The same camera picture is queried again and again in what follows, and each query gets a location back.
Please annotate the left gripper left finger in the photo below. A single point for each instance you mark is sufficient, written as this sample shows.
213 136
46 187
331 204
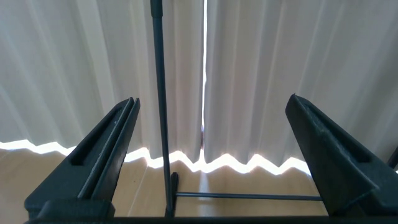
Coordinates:
56 193

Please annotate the black clothes rack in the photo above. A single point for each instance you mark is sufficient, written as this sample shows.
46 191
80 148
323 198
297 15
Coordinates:
160 93

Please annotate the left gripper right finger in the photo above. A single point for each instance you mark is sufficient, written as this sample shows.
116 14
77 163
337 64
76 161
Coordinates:
342 180

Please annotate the beige curtain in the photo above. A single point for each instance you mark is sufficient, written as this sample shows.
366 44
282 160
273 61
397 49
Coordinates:
62 62

